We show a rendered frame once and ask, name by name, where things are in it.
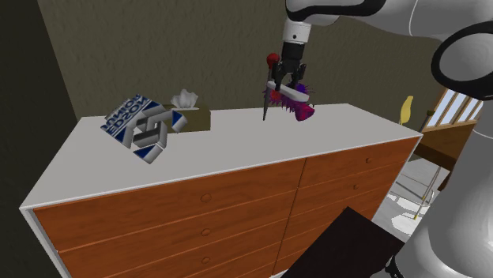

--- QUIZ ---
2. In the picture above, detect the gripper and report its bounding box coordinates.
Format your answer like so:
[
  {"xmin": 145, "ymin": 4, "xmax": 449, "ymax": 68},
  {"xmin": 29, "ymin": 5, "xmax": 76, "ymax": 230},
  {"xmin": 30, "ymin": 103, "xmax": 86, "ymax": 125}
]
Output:
[{"xmin": 270, "ymin": 40, "xmax": 308, "ymax": 89}]

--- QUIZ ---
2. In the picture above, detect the red-topped grey spike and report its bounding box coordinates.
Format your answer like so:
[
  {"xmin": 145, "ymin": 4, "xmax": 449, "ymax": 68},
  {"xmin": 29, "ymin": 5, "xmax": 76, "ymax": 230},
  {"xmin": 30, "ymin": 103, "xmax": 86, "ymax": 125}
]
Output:
[{"xmin": 262, "ymin": 53, "xmax": 281, "ymax": 122}]

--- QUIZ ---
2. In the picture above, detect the olive tissue box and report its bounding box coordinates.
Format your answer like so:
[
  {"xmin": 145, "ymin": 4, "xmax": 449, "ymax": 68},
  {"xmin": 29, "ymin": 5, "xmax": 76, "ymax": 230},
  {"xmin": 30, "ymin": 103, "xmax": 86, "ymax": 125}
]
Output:
[{"xmin": 161, "ymin": 88, "xmax": 212, "ymax": 134}]

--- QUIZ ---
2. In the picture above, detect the yellow chair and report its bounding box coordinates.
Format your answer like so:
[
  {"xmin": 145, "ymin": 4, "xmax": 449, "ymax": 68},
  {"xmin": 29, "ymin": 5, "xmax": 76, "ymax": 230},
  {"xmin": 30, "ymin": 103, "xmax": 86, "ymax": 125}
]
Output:
[{"xmin": 389, "ymin": 95, "xmax": 442, "ymax": 221}]

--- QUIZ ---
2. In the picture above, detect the blue and white box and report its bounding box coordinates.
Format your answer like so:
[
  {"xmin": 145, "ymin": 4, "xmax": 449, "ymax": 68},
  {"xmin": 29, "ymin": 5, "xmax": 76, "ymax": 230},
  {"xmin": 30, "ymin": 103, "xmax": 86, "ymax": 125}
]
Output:
[{"xmin": 100, "ymin": 93, "xmax": 189, "ymax": 165}]

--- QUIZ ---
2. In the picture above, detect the wooden table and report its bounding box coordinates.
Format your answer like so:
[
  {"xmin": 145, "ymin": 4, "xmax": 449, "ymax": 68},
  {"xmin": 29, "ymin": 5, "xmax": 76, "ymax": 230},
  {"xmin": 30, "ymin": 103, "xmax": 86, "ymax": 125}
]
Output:
[{"xmin": 411, "ymin": 120, "xmax": 480, "ymax": 192}]

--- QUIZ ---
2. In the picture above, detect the wooden-framed window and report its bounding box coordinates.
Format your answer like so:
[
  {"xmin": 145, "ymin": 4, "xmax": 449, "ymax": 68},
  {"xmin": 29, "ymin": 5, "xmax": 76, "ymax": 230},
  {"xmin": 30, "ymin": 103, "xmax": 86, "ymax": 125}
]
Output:
[{"xmin": 423, "ymin": 87, "xmax": 484, "ymax": 130}]

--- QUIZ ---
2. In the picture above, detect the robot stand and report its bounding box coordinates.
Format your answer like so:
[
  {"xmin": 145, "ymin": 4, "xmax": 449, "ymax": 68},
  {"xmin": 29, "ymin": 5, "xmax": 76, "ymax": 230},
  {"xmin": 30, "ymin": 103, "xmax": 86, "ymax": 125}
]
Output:
[{"xmin": 280, "ymin": 206, "xmax": 406, "ymax": 278}]

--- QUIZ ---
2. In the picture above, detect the wooden chest of drawers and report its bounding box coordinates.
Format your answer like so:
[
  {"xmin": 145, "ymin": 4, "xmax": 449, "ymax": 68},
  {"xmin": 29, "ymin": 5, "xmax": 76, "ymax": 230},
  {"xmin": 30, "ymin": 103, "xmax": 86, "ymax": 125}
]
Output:
[{"xmin": 19, "ymin": 102, "xmax": 424, "ymax": 278}]

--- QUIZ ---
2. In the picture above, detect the purple spiky brush white handle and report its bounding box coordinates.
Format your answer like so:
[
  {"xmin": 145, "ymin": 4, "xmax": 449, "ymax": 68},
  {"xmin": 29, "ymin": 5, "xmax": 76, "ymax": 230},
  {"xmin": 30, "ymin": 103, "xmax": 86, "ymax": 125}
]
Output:
[{"xmin": 262, "ymin": 78, "xmax": 317, "ymax": 122}]

